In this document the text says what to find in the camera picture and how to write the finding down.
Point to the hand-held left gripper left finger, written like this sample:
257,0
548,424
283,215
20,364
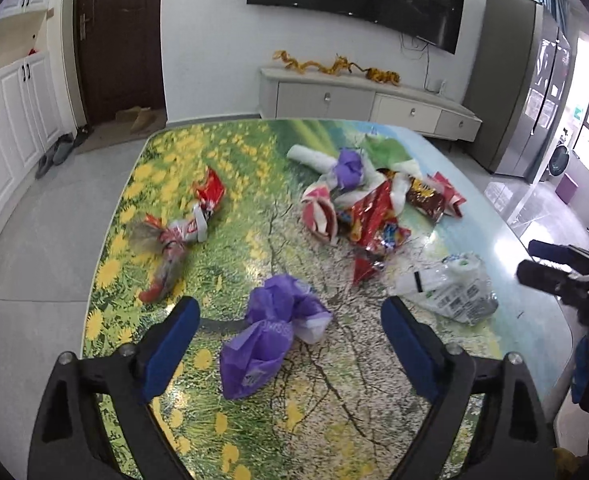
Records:
167,350

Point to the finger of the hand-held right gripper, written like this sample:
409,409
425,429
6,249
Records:
554,251
544,276

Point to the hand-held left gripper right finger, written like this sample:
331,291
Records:
409,350

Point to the large purple plastic bag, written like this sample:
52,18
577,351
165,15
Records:
264,345

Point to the red white snack packet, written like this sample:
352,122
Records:
452,195

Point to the shiny red snack wrapper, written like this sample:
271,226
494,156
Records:
369,220

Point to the brown snack packet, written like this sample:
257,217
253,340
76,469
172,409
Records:
427,202

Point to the white plastic bag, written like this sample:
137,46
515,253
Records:
397,190

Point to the red white striped wrapper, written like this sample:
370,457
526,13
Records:
319,215

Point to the white paper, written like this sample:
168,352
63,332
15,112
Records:
307,156

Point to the purple stool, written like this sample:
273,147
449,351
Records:
568,189

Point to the washing machine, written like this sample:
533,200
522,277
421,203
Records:
558,160

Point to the floral printed table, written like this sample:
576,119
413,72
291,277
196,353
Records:
274,240

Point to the grey refrigerator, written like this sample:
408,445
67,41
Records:
514,85

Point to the purple crumpled paper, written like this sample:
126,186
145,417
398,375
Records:
349,167

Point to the green crumpled paper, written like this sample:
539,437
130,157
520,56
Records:
389,150

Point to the brown door mat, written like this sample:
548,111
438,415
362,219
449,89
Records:
109,137

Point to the grey slipper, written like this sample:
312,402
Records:
44,166
63,150

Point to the dark shoes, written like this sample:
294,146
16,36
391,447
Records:
83,136

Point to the short golden dragon ornament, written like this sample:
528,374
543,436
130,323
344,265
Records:
382,76

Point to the white television console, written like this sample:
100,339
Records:
324,95

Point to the white built-in cabinet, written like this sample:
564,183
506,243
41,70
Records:
9,110

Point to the long golden dragon ornament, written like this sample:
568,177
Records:
299,65

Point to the dark brown door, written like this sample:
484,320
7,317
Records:
119,35

